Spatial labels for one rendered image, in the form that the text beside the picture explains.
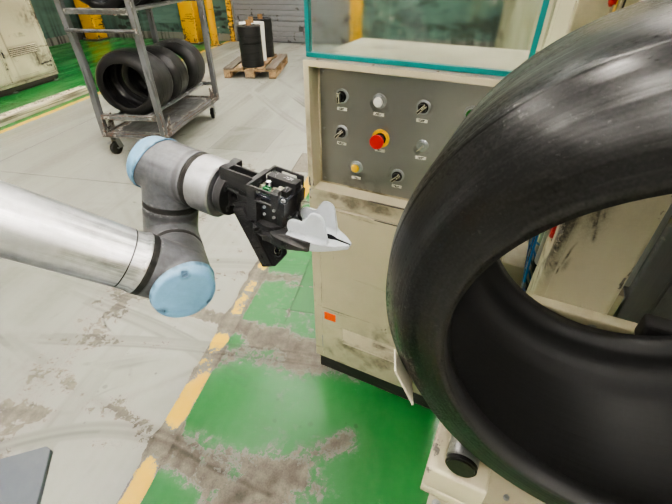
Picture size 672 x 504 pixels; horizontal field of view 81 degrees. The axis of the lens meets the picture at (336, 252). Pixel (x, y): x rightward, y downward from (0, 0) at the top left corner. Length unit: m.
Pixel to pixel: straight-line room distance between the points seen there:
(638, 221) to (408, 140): 0.59
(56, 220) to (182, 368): 1.47
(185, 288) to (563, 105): 0.49
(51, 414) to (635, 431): 1.93
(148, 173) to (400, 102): 0.67
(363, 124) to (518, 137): 0.85
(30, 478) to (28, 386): 1.11
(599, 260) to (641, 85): 0.52
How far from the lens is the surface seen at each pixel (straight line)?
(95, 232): 0.57
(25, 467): 1.17
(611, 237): 0.80
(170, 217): 0.69
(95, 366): 2.15
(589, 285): 0.85
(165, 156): 0.67
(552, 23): 3.71
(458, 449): 0.65
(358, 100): 1.15
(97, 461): 1.85
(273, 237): 0.56
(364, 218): 1.22
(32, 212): 0.57
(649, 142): 0.32
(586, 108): 0.33
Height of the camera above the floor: 1.48
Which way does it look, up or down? 37 degrees down
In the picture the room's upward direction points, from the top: straight up
